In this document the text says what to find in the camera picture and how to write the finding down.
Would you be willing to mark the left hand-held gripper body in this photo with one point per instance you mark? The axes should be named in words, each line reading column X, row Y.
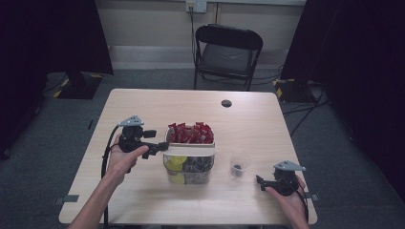
column 131, row 136

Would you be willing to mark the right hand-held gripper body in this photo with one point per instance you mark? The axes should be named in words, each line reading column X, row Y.
column 286, row 179

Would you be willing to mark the white wall outlet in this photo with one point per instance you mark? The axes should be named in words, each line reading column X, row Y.
column 196, row 5

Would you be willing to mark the pile of red packets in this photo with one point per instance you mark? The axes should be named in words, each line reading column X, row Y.
column 191, row 133

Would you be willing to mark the clear plastic cup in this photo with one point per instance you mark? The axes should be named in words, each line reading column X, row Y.
column 240, row 162

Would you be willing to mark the pile of dark packets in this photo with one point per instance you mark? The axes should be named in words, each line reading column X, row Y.
column 199, row 168

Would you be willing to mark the yellow capsule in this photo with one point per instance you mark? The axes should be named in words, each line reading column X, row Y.
column 175, row 162

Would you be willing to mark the grey tape marker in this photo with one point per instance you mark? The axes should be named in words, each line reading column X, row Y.
column 67, row 199
column 313, row 197

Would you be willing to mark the clear compartment storage box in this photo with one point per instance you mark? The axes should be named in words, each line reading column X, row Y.
column 189, row 151

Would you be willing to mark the person's right hand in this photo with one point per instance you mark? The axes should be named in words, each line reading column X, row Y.
column 289, row 206

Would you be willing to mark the black curtain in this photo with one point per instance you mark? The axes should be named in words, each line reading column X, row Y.
column 38, row 47
column 359, row 79

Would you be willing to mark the black folding chair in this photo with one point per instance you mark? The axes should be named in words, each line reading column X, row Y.
column 227, row 54

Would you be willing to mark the small dark capsule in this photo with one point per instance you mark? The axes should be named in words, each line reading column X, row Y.
column 238, row 167

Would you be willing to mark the black stand base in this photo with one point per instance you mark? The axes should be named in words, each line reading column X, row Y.
column 293, row 90
column 81, row 86

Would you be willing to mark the person's left hand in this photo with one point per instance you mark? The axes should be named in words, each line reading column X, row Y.
column 122, row 162

